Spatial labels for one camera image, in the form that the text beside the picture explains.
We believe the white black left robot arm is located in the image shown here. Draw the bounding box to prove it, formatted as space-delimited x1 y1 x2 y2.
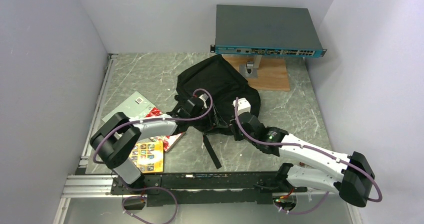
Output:
89 96 226 194

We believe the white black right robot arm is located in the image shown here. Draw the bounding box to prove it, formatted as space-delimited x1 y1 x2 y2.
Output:
230 112 382 207

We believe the red colourful book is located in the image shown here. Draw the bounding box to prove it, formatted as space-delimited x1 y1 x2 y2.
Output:
145 107 185 152

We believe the grey notebook with label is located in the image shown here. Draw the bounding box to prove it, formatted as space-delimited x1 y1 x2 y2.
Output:
102 91 156 122

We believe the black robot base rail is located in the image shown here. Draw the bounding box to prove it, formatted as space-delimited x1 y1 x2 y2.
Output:
110 171 307 207

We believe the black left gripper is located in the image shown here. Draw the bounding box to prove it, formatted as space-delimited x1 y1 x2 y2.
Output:
189 104 228 135

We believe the black student backpack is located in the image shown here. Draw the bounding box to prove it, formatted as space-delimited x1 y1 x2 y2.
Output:
175 54 261 169

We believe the yellow picture book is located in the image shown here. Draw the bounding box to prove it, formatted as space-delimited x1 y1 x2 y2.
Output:
129 141 164 174

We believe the grey metal stand bracket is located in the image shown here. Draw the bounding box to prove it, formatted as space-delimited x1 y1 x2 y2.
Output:
239 55 262 79

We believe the aluminium frame rail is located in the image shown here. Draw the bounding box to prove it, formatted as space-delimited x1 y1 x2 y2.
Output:
52 54 119 224

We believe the wooden base board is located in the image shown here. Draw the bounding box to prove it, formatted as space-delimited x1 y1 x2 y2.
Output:
223 55 290 92

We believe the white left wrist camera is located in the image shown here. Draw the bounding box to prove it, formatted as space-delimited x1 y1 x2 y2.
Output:
198 93 209 106

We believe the teal network switch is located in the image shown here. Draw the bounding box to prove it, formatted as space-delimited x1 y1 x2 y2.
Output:
210 5 327 58

